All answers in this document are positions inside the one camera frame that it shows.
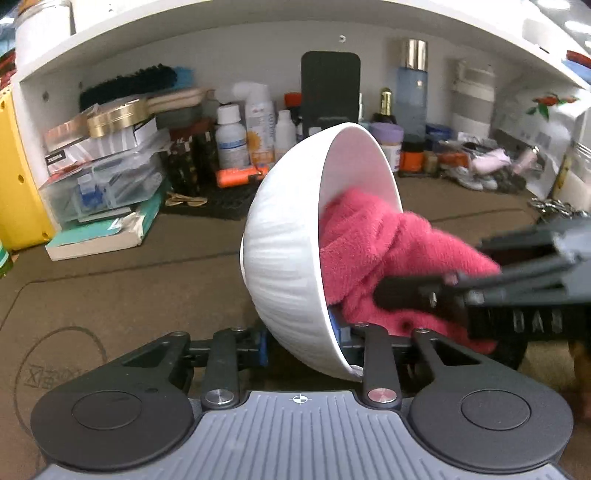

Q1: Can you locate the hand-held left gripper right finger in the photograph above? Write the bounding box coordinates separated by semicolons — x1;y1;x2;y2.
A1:
329;315;508;410

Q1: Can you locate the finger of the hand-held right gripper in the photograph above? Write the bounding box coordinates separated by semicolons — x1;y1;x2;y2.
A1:
479;227;560;269
373;263;591;342

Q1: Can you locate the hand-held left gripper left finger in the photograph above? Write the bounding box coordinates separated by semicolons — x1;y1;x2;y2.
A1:
121;325;271;409

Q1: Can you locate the pink towel cloth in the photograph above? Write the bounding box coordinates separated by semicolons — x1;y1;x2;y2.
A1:
318;187;505;354

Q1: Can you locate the white bowl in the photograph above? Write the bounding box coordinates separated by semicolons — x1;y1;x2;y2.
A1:
240;122;402;383

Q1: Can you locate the pink plastic toy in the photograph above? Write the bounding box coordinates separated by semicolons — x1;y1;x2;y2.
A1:
470;147;514;175

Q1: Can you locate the white fruit print bag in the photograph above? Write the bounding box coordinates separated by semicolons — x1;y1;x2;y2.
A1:
491;87;591;209

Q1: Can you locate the white beige tumbler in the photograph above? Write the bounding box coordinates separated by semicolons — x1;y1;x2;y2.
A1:
450;59;498;140

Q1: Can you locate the purple lid jar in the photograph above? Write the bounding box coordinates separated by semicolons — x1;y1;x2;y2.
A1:
370;122;404;173

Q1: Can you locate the beige hair clip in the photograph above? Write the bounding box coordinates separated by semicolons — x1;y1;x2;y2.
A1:
165;193;209;210

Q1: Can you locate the orange tube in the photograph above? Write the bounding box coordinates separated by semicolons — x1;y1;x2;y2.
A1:
216;165;270;188

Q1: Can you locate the dark bottle gold cap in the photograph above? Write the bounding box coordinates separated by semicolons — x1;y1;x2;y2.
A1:
372;89;399;125

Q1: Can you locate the blue glass bottle gold cap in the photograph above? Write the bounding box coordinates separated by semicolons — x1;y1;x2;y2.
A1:
396;40;428;140

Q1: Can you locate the teal paperback book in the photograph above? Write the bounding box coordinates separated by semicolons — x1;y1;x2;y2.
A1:
45;193;168;262

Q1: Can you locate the small white bottle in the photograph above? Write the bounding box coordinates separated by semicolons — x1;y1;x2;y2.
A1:
275;109;297;163

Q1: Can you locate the dark patterned box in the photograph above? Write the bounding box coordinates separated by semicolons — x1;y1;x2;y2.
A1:
165;119;221;198

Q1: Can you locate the white medicine bottle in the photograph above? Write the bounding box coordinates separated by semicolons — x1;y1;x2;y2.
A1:
215;104;251;171

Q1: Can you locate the white sunflower spray can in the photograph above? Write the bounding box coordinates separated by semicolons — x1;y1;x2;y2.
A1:
244;83;278;168

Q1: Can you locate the black phone stand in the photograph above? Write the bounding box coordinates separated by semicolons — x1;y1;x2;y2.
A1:
300;50;362;140

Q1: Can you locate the red cap bottle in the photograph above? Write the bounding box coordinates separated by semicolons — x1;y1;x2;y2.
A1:
283;92;304;131

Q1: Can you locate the clear plastic storage box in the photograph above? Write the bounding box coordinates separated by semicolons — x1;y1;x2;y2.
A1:
39;129;170;223

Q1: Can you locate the white striped cardboard box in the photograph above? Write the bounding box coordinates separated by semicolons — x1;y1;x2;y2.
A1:
44;117;158;177

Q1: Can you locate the white plastic nozzle cap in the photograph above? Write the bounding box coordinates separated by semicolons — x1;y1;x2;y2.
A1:
232;82;260;108

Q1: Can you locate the beige wooden brush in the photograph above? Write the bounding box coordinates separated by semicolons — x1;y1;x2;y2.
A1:
146;87;216;114

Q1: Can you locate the gold round tin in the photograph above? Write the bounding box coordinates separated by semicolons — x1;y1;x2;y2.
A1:
87;102;149;138

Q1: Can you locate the green label glass bottle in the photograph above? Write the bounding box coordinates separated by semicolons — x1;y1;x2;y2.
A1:
0;239;16;278

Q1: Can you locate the black bristle brush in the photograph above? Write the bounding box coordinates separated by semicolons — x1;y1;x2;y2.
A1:
79;65;179;112

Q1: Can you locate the yellow plastic bin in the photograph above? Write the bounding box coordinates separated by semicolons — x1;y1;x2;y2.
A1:
0;90;55;253

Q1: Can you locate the white shelf unit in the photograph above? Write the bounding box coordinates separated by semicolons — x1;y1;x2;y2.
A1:
11;0;591;232

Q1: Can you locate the white jar orange lid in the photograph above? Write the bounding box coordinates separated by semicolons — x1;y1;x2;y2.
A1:
16;0;75;71

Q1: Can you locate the metal key chain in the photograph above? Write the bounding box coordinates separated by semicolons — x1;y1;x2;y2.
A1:
528;197;581;219

